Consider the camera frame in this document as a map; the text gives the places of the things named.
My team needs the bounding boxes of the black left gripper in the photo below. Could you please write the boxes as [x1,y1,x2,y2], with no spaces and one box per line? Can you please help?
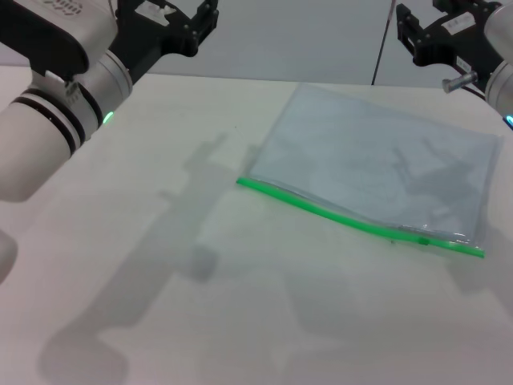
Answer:
[108,0,220,83]

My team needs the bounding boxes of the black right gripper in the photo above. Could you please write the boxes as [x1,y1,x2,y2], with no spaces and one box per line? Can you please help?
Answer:
[395,0,500,75]

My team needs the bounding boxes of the translucent green zip document bag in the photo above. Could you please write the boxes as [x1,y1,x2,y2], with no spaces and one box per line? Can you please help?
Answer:
[236,83,504,260]

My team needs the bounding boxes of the silver metal bolt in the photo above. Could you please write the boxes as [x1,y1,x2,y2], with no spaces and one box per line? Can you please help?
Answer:
[442,71,477,94]

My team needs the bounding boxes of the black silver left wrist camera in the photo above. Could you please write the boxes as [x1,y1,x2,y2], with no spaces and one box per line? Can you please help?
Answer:
[0,0,118,77]

